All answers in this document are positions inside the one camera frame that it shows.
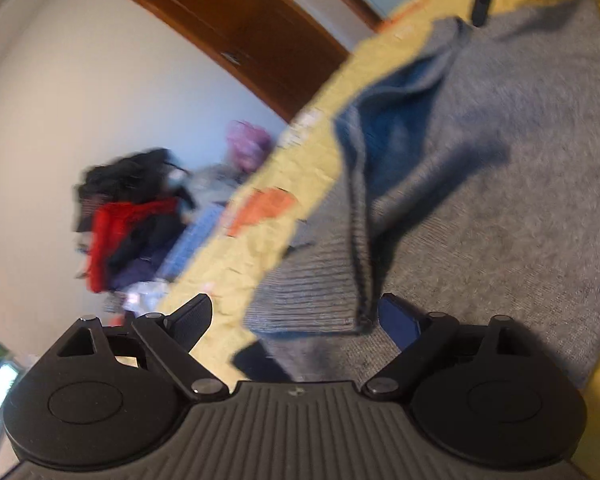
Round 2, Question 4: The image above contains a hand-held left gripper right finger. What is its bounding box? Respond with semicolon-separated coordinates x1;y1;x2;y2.
362;293;537;402

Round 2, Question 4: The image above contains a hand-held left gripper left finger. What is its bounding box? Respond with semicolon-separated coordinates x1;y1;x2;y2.
55;293;231;402

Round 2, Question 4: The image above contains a grey sweater with navy sleeves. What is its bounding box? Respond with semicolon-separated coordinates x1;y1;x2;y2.
232;0;600;392

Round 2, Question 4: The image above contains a pile of dark clothes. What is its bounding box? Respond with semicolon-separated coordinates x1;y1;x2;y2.
72;147;197;293

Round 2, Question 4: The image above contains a white crumpled plastic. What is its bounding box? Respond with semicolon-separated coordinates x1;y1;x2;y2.
122;281;171;313

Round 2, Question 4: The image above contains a blue knitted cloth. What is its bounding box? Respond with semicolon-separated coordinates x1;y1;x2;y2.
162;205;227;282

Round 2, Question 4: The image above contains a red garment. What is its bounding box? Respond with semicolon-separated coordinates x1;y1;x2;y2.
87;197;182;294

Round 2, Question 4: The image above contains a clear plastic bag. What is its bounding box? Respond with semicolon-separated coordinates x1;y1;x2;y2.
189;162;242;207

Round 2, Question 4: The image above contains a yellow carrot print quilt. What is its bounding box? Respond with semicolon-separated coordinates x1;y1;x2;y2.
115;0;600;480

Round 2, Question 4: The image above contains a pink plastic bag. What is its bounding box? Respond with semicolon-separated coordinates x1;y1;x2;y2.
225;120;274;172

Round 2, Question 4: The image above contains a brown wooden door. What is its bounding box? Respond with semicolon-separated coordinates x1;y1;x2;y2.
122;0;382;123

